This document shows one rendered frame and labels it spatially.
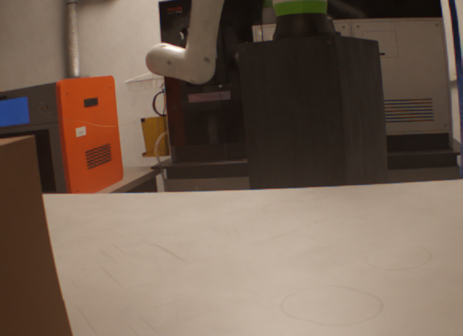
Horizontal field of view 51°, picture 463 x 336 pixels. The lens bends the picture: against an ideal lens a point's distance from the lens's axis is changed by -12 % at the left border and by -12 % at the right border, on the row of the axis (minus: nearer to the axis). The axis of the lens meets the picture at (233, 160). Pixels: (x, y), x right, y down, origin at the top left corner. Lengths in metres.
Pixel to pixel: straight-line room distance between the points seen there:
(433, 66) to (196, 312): 1.81
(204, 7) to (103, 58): 2.13
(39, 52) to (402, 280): 3.69
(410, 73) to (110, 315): 1.82
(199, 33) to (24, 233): 1.43
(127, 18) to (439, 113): 2.25
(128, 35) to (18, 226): 3.37
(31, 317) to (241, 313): 0.20
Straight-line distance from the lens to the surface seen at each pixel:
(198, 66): 1.67
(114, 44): 3.64
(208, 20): 1.63
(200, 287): 0.47
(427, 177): 2.09
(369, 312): 0.40
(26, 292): 0.25
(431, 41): 2.13
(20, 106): 1.92
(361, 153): 1.22
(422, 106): 2.12
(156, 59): 1.72
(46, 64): 3.94
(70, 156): 1.82
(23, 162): 0.26
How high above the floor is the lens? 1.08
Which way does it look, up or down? 9 degrees down
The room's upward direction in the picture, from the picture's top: 5 degrees counter-clockwise
